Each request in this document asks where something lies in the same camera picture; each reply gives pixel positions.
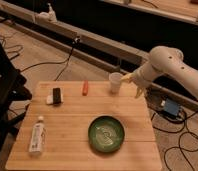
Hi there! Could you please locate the orange carrot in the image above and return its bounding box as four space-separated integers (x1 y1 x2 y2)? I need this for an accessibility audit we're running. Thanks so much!
82 81 88 96

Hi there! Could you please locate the black chair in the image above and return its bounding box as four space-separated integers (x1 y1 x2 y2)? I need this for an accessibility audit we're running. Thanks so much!
0 22 33 169

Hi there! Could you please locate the black cable on floor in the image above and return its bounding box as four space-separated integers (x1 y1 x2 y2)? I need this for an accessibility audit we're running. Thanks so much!
20 37 81 82

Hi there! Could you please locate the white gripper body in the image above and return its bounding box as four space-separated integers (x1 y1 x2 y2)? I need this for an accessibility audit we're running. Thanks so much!
131 62 163 88

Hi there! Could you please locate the white plastic bottle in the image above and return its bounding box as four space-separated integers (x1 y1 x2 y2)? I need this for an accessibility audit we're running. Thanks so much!
28 116 45 155

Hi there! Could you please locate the translucent plastic cup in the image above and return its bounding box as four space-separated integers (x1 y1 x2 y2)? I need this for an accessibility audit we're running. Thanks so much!
109 72 122 93

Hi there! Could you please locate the white object on ledge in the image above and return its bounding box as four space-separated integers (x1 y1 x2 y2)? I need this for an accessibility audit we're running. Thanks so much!
36 3 57 22

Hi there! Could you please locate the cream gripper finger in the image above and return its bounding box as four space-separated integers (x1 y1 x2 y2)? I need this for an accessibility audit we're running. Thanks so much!
135 87 144 99
121 73 132 82

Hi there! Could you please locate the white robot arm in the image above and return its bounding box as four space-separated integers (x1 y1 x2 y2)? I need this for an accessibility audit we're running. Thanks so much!
121 46 198 100

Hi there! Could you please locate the blue power box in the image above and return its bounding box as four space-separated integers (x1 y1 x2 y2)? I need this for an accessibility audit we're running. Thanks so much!
161 99 180 117

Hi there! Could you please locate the green ceramic bowl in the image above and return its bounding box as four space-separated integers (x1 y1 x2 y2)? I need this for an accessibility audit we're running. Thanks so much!
88 116 125 153

